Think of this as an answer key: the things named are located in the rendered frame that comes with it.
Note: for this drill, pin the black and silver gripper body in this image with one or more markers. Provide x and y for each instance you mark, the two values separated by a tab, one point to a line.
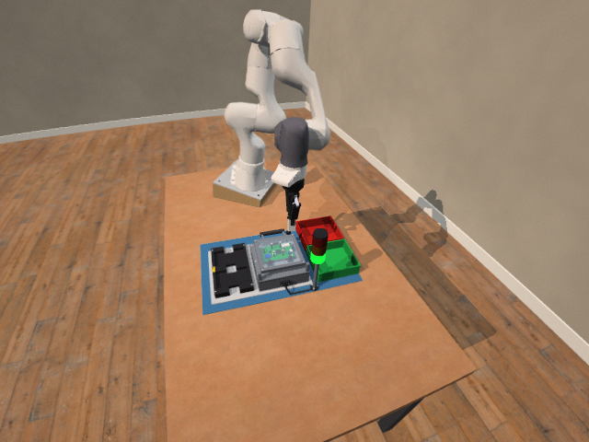
295	188

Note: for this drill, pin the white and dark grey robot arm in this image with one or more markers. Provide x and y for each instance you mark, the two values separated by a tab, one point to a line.
283	57

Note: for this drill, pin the red open-top bin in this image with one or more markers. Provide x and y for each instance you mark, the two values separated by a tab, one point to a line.
305	228

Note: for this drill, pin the green bin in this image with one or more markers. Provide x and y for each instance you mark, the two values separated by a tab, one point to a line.
339	261

